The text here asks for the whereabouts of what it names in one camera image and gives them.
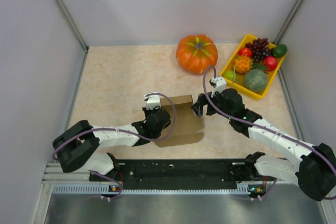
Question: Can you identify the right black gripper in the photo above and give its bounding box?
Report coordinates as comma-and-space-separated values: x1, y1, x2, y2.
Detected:
191, 87, 233, 120

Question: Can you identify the brown cardboard box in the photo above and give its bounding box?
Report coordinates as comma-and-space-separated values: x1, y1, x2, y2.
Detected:
155, 94, 204, 148

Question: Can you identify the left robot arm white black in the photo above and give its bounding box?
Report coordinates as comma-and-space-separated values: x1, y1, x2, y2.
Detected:
53, 106, 171, 180

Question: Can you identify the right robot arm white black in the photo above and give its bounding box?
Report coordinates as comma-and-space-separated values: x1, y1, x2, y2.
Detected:
191, 89, 335, 201

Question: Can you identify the green lime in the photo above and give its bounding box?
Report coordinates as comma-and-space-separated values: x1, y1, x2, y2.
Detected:
223, 70, 236, 82

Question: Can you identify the orange pumpkin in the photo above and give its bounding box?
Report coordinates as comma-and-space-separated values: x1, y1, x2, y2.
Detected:
175, 35, 218, 74

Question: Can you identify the yellow plastic tray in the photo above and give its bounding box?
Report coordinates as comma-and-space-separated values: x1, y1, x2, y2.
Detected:
220, 34, 288, 100

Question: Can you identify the orange pineapple toy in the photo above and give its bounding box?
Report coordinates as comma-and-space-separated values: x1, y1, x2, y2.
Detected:
233, 55, 253, 74

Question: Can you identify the green melon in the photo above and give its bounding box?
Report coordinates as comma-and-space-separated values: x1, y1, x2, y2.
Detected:
244, 69, 268, 92

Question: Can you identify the red apple left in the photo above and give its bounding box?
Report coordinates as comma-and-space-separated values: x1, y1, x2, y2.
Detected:
238, 47, 253, 58

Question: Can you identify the red apple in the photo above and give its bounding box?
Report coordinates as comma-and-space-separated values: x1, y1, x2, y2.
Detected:
263, 56, 278, 72
238, 47, 253, 58

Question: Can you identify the dark purple grape bunch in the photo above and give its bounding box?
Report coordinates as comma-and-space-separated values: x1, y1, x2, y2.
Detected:
245, 38, 272, 63

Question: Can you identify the red apple right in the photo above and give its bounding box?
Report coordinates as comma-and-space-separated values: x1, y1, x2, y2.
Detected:
263, 56, 278, 72

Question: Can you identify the green avocado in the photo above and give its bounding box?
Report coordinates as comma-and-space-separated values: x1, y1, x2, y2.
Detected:
272, 44, 288, 58

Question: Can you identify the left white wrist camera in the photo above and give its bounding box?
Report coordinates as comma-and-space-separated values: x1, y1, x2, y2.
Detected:
143, 92, 161, 110

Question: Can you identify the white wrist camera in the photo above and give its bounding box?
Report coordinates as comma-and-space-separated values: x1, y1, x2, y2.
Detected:
209, 76, 226, 98
143, 92, 161, 110

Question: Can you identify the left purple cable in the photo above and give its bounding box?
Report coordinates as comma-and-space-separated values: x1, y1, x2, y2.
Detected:
52, 92, 177, 201

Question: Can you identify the purple cable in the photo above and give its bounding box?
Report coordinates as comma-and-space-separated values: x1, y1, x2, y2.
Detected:
52, 92, 177, 201
203, 65, 336, 200

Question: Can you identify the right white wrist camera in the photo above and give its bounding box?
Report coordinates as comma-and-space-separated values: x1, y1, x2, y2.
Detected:
209, 76, 226, 98

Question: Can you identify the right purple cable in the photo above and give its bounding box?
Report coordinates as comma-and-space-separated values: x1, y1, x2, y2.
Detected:
203, 65, 336, 200

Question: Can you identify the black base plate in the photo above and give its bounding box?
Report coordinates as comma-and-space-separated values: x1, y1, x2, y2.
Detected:
89, 158, 263, 190

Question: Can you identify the white cable duct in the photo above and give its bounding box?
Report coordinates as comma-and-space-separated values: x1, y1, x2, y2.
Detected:
53, 184, 265, 195

